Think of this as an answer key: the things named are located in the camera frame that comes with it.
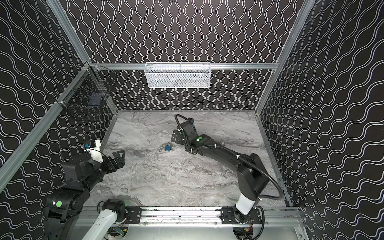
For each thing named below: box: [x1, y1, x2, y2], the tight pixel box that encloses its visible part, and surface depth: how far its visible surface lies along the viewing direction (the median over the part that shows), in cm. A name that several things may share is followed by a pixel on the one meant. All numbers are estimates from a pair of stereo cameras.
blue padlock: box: [164, 142, 172, 151], surface depth 103 cm
